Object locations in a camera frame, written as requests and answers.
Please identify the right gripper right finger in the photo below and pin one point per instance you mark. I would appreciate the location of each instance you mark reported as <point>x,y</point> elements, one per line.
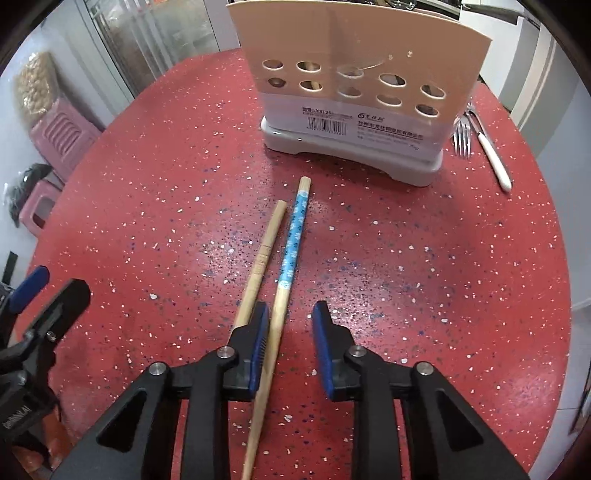
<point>446,437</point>

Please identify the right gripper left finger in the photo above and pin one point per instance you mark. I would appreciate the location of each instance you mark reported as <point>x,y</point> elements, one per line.
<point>135,436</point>

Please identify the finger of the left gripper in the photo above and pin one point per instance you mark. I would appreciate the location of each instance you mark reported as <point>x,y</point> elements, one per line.
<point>50,326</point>
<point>23,295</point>

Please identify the blue patterned chopstick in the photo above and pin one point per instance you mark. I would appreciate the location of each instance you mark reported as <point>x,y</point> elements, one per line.
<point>278,314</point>

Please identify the plain chopstick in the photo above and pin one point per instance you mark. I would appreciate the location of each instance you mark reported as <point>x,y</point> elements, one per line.
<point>255,279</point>

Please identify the single pink stool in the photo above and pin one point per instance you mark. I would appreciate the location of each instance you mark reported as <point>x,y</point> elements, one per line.
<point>38,207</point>

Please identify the stack of pink stools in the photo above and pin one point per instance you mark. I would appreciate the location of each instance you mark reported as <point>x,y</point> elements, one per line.
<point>63,136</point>

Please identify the bag of nuts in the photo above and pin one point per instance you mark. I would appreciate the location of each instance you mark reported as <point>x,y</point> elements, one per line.
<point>36,88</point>

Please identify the glass sliding door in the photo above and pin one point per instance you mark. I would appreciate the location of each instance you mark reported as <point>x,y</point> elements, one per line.
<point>143,39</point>

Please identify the beige plastic cutlery holder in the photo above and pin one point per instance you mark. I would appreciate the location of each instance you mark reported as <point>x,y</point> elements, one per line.
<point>377,85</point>

